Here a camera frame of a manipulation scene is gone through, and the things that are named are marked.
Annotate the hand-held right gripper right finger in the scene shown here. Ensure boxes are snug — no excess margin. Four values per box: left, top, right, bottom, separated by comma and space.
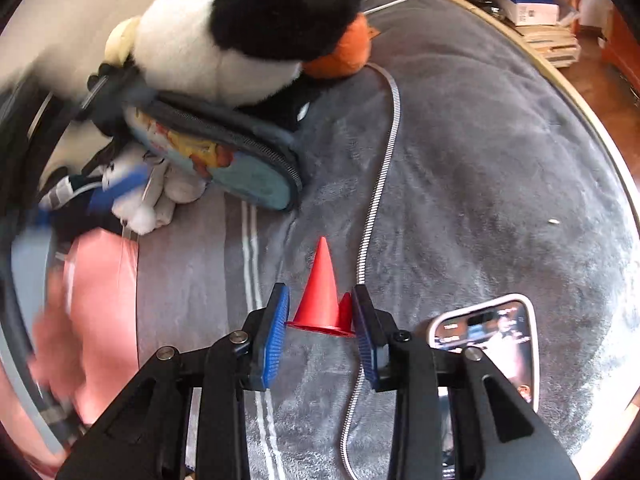
351, 284, 582, 480

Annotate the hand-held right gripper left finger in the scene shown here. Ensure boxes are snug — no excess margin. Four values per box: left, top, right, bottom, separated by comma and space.
54, 282, 291, 480

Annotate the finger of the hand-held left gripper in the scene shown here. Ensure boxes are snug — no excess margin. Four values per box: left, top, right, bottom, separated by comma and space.
87, 160, 153, 215

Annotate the tall red cone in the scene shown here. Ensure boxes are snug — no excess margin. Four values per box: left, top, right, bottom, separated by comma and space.
286, 236, 357, 339

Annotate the pink container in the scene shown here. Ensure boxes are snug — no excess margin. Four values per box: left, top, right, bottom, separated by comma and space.
0, 227, 142, 480

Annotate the short red cone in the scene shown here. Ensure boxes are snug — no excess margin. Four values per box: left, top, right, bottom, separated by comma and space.
337, 292, 357, 333

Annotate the small white plush toy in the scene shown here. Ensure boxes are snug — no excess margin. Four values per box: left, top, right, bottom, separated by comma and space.
102, 144, 207, 237

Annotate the grey striped clothing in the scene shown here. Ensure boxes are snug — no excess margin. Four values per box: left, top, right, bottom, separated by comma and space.
37, 167, 106, 213

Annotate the smartphone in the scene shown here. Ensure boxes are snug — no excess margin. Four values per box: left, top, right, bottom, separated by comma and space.
427, 293, 541, 480

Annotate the printed pencil case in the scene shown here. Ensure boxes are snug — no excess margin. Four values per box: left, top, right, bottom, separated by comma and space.
124, 94, 304, 214

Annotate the penguin plush toy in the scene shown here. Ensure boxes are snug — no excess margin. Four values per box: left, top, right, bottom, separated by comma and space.
104, 0, 374, 112

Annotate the grey striped blanket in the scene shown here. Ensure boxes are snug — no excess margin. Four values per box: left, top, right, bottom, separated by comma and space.
135, 0, 640, 480

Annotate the white braided cable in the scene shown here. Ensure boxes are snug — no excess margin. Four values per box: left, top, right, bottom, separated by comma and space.
341, 0, 416, 480

